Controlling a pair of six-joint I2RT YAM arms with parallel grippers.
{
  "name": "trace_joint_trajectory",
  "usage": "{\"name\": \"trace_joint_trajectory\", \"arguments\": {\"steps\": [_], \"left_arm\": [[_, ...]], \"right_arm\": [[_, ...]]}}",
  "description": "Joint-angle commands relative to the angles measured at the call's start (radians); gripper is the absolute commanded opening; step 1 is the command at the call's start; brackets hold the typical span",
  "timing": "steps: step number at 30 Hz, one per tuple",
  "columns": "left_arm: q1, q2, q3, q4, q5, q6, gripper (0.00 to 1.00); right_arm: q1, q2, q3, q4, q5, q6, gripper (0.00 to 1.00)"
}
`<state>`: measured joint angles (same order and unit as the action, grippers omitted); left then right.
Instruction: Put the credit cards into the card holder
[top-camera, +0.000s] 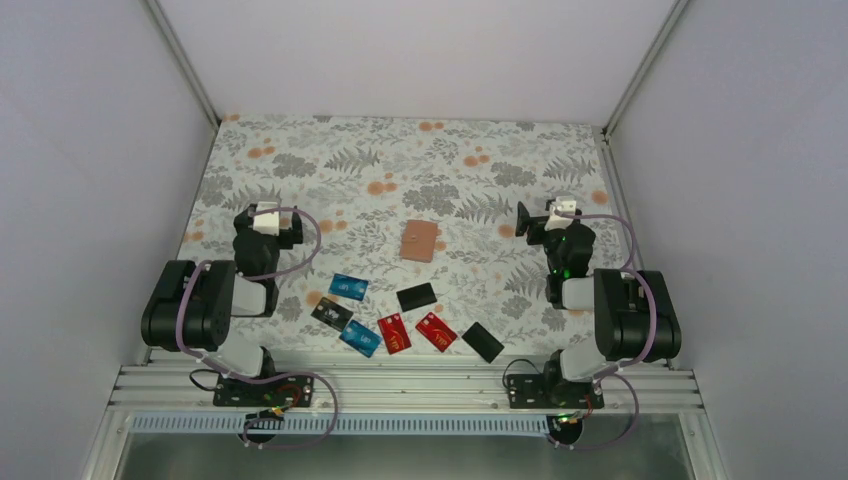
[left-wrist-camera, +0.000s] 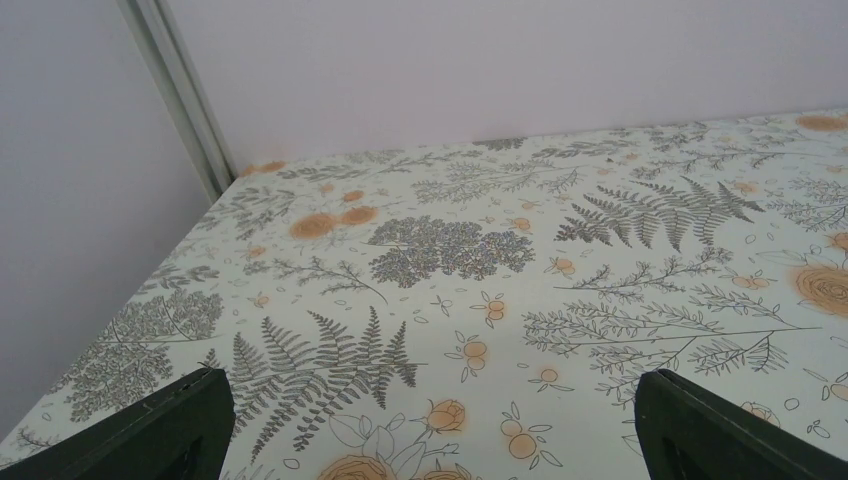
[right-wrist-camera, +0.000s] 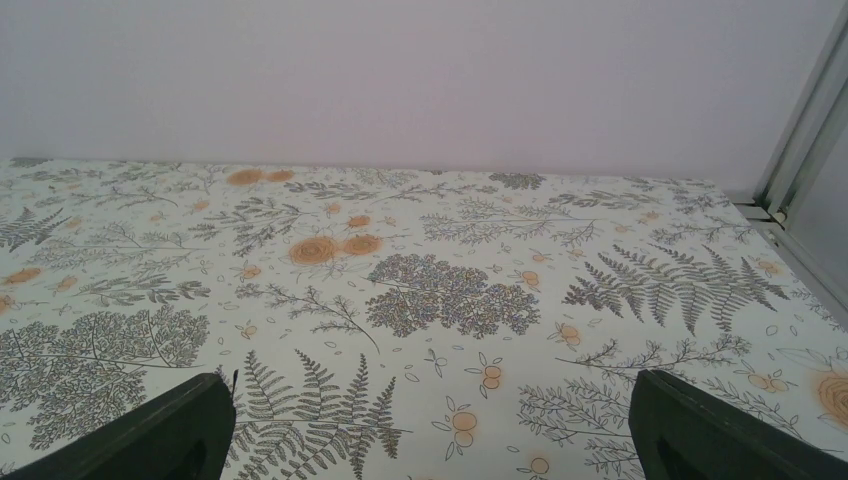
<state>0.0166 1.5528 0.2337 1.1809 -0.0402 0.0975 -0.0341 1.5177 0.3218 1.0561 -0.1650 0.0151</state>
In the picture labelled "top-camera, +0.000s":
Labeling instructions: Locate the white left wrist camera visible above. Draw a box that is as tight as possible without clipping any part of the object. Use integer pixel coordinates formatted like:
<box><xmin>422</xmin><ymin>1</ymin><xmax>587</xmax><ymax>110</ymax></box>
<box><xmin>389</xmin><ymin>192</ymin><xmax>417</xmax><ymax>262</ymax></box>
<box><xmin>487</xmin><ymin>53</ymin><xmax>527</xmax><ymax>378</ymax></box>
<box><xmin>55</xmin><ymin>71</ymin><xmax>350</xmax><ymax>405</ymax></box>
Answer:
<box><xmin>251</xmin><ymin>201</ymin><xmax>280</xmax><ymax>236</ymax></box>

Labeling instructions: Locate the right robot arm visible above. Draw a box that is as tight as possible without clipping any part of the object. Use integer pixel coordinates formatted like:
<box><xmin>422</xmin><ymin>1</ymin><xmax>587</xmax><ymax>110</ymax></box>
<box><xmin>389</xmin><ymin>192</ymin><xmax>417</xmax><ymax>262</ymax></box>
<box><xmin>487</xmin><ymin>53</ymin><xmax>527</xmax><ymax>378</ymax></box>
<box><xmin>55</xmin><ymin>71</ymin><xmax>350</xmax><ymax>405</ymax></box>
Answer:
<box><xmin>515</xmin><ymin>197</ymin><xmax>682</xmax><ymax>407</ymax></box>

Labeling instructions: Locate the brown leather card holder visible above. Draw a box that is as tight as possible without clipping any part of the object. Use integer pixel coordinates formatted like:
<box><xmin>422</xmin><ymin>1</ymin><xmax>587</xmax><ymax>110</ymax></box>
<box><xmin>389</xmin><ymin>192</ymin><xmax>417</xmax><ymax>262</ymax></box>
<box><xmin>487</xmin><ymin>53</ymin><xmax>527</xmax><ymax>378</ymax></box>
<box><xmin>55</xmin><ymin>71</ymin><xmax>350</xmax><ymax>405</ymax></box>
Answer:
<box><xmin>399</xmin><ymin>220</ymin><xmax>438</xmax><ymax>263</ymax></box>

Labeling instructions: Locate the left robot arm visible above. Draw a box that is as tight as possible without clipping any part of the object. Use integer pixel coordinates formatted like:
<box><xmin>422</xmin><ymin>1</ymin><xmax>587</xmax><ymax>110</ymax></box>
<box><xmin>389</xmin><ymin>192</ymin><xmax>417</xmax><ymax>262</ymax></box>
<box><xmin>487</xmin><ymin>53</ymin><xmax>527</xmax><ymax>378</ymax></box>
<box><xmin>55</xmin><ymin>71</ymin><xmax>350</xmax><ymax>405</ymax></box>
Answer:
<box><xmin>140</xmin><ymin>202</ymin><xmax>304</xmax><ymax>405</ymax></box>

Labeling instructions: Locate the aluminium rail frame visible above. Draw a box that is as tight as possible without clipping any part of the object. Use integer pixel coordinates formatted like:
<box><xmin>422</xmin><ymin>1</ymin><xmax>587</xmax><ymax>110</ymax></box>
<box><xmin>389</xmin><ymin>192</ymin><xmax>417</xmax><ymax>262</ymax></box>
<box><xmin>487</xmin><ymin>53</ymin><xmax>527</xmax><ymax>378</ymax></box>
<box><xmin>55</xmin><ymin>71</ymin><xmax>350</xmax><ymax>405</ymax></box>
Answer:
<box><xmin>84</xmin><ymin>348</ymin><xmax>725</xmax><ymax>479</ymax></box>

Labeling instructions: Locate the red VIP card right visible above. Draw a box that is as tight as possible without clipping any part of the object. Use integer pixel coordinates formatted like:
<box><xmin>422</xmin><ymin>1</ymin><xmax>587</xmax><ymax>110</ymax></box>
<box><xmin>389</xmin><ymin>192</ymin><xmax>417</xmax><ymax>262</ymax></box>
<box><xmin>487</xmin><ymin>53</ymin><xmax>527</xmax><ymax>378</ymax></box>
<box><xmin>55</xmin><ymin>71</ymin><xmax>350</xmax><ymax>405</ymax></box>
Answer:
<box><xmin>415</xmin><ymin>312</ymin><xmax>457</xmax><ymax>353</ymax></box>

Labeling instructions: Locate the blue card upper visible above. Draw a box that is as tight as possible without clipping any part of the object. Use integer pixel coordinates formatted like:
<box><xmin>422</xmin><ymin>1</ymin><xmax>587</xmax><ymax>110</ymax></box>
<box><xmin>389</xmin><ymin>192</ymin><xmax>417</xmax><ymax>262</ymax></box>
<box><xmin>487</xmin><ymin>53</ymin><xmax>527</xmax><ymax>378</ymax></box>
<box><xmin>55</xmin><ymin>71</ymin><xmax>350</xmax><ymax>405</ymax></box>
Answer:
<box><xmin>329</xmin><ymin>273</ymin><xmax>369</xmax><ymax>301</ymax></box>

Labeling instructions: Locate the black card right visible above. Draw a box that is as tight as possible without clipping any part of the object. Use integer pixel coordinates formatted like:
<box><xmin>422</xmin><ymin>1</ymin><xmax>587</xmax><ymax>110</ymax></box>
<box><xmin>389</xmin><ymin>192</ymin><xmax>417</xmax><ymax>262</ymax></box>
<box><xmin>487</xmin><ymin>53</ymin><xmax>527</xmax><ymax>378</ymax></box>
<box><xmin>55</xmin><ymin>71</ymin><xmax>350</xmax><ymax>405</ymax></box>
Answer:
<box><xmin>462</xmin><ymin>322</ymin><xmax>504</xmax><ymax>364</ymax></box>

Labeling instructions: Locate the black card centre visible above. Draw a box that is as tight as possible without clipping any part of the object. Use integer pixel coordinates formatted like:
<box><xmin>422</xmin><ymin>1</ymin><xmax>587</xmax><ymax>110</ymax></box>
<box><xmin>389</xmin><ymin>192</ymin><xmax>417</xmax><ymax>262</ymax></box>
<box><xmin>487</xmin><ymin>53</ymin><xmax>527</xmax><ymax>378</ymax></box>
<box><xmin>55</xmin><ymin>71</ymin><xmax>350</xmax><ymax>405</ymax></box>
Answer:
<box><xmin>396</xmin><ymin>283</ymin><xmax>437</xmax><ymax>312</ymax></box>

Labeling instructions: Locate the red vip card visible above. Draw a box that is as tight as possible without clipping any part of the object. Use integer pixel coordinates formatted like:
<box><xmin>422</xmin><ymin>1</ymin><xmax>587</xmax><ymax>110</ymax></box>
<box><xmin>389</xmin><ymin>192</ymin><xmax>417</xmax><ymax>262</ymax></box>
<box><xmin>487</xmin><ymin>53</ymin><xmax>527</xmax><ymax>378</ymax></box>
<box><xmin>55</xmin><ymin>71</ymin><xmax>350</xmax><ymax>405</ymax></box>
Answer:
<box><xmin>415</xmin><ymin>312</ymin><xmax>457</xmax><ymax>353</ymax></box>
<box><xmin>377</xmin><ymin>313</ymin><xmax>411</xmax><ymax>355</ymax></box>

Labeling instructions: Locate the purple cable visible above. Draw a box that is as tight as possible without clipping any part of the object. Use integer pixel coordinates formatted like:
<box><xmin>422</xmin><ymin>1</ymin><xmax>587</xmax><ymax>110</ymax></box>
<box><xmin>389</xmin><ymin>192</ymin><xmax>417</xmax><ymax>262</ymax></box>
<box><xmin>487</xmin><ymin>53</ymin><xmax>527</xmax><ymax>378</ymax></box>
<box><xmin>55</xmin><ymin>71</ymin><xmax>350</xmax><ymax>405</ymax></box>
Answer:
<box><xmin>175</xmin><ymin>207</ymin><xmax>340</xmax><ymax>452</ymax></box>
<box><xmin>547</xmin><ymin>211</ymin><xmax>658</xmax><ymax>453</ymax></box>

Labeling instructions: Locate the black VIP card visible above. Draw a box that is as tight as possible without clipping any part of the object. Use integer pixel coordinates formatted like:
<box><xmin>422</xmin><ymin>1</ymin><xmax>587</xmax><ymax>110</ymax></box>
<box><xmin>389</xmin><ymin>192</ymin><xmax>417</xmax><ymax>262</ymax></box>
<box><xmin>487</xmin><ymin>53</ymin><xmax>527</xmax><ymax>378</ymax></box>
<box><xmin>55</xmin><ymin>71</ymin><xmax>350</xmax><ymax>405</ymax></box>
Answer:
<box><xmin>311</xmin><ymin>297</ymin><xmax>353</xmax><ymax>332</ymax></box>

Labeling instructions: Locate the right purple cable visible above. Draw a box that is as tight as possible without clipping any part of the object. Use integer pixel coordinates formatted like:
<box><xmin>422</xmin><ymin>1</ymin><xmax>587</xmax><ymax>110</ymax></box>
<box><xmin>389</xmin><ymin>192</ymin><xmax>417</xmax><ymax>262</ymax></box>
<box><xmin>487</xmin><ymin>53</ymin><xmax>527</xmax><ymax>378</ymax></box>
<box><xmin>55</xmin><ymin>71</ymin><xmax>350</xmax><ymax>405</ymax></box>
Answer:
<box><xmin>547</xmin><ymin>211</ymin><xmax>658</xmax><ymax>453</ymax></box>

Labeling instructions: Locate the red VIP card left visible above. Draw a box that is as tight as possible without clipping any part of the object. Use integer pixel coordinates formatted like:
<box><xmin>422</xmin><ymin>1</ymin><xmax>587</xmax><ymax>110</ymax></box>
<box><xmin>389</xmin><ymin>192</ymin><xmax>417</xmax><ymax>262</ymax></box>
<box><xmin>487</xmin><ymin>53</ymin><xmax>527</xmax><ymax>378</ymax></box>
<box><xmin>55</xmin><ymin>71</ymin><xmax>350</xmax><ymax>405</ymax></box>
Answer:
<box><xmin>377</xmin><ymin>313</ymin><xmax>411</xmax><ymax>355</ymax></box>

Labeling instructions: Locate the floral table mat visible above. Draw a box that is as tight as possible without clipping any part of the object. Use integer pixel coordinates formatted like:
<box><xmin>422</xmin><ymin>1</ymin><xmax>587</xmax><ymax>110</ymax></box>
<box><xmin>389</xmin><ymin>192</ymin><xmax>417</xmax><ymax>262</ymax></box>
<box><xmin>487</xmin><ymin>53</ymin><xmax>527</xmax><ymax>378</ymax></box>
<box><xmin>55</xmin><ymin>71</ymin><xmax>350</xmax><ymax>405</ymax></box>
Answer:
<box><xmin>179</xmin><ymin>115</ymin><xmax>626</xmax><ymax>356</ymax></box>

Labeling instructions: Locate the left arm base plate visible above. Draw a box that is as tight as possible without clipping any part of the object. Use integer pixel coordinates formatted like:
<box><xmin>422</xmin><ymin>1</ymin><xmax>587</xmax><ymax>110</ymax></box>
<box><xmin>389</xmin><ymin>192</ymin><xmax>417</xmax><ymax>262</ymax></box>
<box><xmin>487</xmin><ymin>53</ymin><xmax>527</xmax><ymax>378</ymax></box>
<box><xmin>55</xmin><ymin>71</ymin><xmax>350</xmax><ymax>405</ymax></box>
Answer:
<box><xmin>212</xmin><ymin>375</ymin><xmax>314</xmax><ymax>409</ymax></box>

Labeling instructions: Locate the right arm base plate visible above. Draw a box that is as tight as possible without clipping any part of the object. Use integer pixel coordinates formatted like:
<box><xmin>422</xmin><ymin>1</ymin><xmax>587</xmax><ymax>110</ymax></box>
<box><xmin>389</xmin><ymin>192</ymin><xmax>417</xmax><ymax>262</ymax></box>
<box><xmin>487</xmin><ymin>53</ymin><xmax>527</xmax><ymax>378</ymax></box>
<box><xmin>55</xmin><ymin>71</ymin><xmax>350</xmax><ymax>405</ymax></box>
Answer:
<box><xmin>505</xmin><ymin>374</ymin><xmax>605</xmax><ymax>409</ymax></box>

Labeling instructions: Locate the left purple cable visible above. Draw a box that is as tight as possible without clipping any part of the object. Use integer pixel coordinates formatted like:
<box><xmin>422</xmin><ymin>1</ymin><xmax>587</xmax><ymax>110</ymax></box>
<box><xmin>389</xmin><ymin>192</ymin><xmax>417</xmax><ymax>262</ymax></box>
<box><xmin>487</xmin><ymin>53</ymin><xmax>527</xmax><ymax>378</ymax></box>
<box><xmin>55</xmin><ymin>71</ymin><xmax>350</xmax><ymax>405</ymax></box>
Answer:
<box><xmin>175</xmin><ymin>207</ymin><xmax>340</xmax><ymax>452</ymax></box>

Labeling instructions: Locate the blue VIP card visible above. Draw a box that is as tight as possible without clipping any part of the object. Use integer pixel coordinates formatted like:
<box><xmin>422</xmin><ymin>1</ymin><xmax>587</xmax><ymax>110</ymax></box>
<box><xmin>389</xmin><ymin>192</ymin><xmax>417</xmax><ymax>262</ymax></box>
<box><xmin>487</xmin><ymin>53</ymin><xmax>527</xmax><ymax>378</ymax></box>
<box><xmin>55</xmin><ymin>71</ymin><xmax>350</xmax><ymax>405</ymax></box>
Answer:
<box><xmin>339</xmin><ymin>320</ymin><xmax>382</xmax><ymax>358</ymax></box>

